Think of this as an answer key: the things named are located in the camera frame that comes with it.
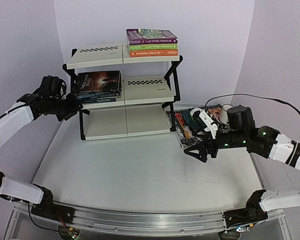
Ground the orange 78-Storey Treehouse book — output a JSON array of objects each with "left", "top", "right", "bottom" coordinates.
[{"left": 129, "top": 49, "right": 179, "bottom": 58}]

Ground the purple 117-Storey Treehouse book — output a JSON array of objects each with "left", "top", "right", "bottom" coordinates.
[{"left": 126, "top": 28, "right": 178, "bottom": 45}]

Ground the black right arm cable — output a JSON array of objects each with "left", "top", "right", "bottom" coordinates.
[{"left": 204, "top": 94, "right": 300, "bottom": 146}]

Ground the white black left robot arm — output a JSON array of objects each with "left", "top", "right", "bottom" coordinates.
[{"left": 0, "top": 75, "right": 82, "bottom": 223}]

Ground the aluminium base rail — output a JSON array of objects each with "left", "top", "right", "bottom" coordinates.
[{"left": 2, "top": 194, "right": 291, "bottom": 240}]

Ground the patterned fabric placemat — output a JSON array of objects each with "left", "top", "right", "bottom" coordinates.
[{"left": 174, "top": 104, "right": 230, "bottom": 149}]

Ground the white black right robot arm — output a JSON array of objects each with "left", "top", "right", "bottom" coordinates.
[{"left": 184, "top": 105, "right": 300, "bottom": 228}]

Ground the white ribbed mug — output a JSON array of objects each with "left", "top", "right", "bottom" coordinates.
[{"left": 219, "top": 104, "right": 234, "bottom": 124}]

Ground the dark blue Nineteen Eighty-Four book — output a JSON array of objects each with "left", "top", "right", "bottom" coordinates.
[{"left": 75, "top": 93, "right": 115, "bottom": 100}]

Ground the beige three-tier shelf rack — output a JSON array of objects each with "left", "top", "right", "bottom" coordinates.
[{"left": 62, "top": 43, "right": 183, "bottom": 141}]

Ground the green 65-Storey Treehouse book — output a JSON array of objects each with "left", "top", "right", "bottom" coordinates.
[{"left": 128, "top": 44, "right": 178, "bottom": 51}]

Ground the floral Little Women book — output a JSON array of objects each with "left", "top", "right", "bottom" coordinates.
[{"left": 77, "top": 97, "right": 117, "bottom": 104}]

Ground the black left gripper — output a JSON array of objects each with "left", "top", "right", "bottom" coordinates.
[{"left": 47, "top": 92, "right": 85, "bottom": 122}]

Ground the teal plate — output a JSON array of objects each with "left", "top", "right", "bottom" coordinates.
[{"left": 182, "top": 109, "right": 195, "bottom": 126}]

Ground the dark red black book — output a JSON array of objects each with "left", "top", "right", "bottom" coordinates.
[{"left": 72, "top": 70, "right": 121, "bottom": 93}]

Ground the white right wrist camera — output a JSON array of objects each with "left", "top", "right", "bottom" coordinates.
[{"left": 190, "top": 107, "right": 219, "bottom": 140}]

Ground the black Moon and Sixpence book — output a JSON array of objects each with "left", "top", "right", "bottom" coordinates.
[{"left": 114, "top": 90, "right": 122, "bottom": 97}]

